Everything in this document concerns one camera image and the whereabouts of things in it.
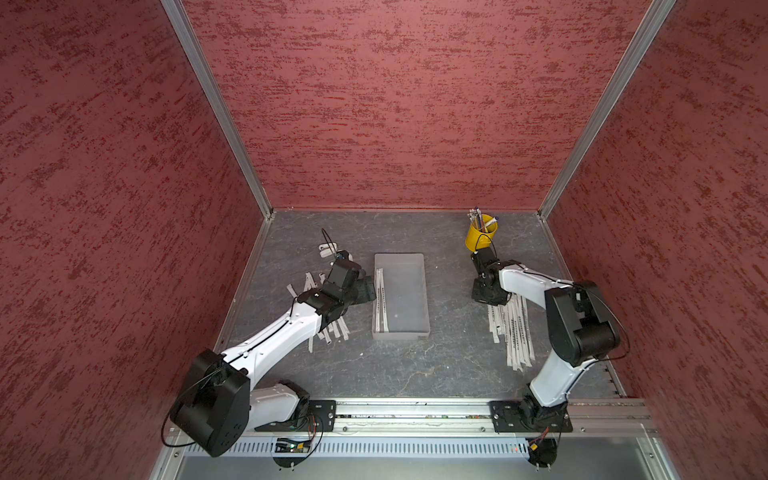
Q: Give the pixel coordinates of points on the aluminium front rail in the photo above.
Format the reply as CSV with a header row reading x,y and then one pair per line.
x,y
467,417

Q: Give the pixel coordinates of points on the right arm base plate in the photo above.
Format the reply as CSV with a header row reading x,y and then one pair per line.
x,y
528,416

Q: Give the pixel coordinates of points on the left aluminium corner post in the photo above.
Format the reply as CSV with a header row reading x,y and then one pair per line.
x,y
192,48

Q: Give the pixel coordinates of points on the translucent plastic storage box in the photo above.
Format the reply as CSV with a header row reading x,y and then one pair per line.
x,y
406,296

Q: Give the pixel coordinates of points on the yellow pen holder cup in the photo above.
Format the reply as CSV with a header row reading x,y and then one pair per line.
x,y
476,240

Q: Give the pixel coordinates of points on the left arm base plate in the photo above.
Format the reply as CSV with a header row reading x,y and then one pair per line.
x,y
318,413

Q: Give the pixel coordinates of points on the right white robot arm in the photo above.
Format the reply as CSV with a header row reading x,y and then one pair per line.
x,y
581,328

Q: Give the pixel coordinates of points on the pens in yellow cup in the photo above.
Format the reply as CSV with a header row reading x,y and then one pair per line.
x,y
481,221

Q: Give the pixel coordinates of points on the aluminium corner post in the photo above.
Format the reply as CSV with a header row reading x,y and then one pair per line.
x,y
647,30
192,48

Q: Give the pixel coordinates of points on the right pile wrapped straw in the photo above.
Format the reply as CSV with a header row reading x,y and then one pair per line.
x,y
512,341
527,355
493,326
502,318

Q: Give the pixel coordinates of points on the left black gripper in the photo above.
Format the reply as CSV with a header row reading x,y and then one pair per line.
x,y
365,289

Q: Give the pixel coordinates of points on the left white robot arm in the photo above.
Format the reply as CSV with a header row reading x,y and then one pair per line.
x,y
220,398

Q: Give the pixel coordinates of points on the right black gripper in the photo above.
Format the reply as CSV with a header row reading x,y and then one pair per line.
x,y
476,294

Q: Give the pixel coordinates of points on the right aluminium corner post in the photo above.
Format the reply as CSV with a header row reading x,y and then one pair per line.
x,y
647,30

